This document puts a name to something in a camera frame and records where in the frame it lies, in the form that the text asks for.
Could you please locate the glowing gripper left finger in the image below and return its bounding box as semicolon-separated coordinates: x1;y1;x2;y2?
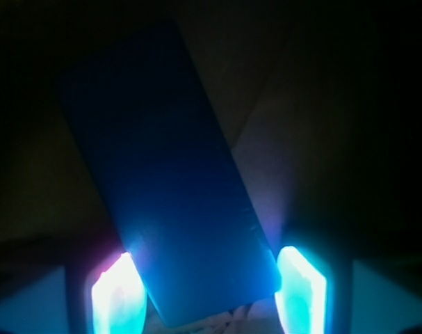
91;253;147;333

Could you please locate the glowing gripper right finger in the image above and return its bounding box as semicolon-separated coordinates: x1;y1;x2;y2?
275;246;327;333

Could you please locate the blue wooden block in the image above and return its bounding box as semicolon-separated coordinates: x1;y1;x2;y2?
57;21;281;327

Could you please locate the brown paper bag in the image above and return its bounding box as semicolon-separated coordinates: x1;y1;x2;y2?
0;1;422;254

